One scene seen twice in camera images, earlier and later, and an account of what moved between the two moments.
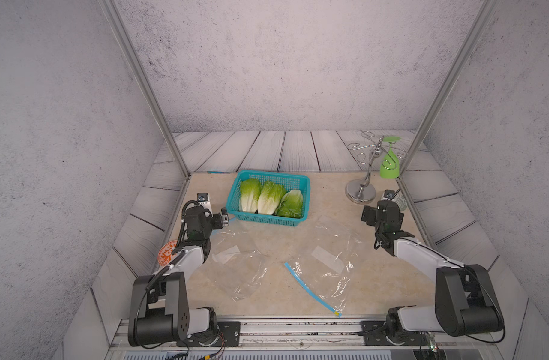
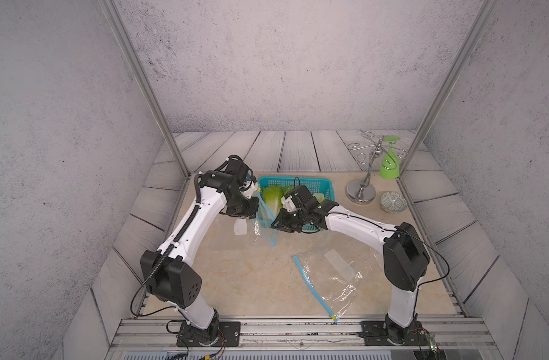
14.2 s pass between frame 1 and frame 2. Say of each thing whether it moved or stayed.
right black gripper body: moved
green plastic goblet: stayed
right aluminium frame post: stayed
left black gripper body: moved
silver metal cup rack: stayed
